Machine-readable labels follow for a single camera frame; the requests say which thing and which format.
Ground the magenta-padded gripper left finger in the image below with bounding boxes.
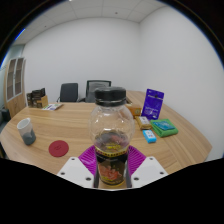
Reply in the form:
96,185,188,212
56,144,98,189

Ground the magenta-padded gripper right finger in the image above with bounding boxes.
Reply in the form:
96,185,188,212
125,144,169,189

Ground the clear drink bottle black cap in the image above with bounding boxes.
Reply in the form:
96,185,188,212
88,86,136,188

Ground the flat round red coaster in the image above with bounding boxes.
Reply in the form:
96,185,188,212
48,139,70,158

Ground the small light blue box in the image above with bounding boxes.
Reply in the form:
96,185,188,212
142,129,158,144

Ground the green folded cloth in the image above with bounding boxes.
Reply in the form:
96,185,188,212
149,118,179,138

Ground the yellow-brown snack pack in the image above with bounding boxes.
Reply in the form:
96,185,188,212
134,115,153,131

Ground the white and grey mug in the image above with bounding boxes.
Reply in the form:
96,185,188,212
16,117,37,146

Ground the purple standing pouch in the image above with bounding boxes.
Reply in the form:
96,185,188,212
140,88,165,121

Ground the green and white leaflet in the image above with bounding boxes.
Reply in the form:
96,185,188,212
41,102,64,112

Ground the wooden side cabinet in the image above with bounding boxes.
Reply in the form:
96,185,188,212
125,89,148,108

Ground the tan cardboard box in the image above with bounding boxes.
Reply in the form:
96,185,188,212
34,94,49,109

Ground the black office chair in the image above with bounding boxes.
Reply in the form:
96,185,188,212
55,82,80,103

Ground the small dark brown box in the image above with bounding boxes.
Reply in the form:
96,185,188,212
26,92,34,108

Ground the grey mesh office chair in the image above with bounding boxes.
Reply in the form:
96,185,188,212
78,79,113,103

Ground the wide dark brown box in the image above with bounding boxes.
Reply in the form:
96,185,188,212
31,87,47,100

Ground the black leather sofa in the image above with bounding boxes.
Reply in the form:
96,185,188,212
0,107,12,125

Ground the wooden glass-door shelf cabinet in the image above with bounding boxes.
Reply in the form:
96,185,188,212
3,57,28,118

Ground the long ceiling light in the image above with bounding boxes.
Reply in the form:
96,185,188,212
13,28,27,42

